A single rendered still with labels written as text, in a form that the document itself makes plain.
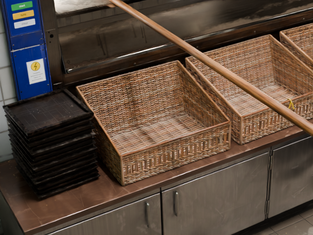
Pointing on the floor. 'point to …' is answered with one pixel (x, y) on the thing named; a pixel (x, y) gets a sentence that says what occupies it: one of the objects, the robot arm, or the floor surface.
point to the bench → (175, 195)
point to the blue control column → (21, 43)
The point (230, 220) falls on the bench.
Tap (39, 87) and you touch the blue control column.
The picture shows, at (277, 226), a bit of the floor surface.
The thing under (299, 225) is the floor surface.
